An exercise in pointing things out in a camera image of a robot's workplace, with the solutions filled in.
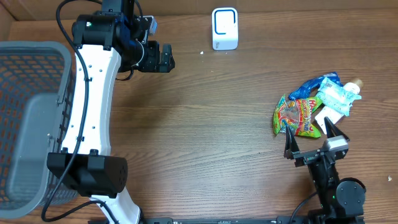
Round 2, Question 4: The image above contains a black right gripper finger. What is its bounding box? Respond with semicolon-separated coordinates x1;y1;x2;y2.
324;116;350;142
283;120;300;154

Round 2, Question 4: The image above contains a colourful gummy candy bag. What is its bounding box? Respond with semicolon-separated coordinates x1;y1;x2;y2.
272;95;322;138

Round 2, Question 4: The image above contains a teal wet wipes pack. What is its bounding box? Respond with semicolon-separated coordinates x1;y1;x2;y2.
317;78;362;116

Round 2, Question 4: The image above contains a blue snack wrapper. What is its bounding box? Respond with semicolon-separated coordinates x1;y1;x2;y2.
289;72;343;100

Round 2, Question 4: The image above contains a white tube gold cap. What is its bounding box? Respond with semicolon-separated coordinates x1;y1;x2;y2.
315;78;364;134

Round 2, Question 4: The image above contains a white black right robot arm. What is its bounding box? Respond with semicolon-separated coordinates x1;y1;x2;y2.
284;117;367;223

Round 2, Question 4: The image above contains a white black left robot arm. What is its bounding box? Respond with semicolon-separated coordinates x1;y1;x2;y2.
47;0;175;223

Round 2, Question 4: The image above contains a white barcode scanner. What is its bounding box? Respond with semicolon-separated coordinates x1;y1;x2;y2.
211;7;239;51

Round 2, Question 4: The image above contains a grey plastic mesh basket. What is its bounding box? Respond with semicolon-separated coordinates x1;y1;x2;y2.
1;41;76;219

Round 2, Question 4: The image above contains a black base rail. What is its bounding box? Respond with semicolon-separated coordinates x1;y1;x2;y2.
88;207;364;224

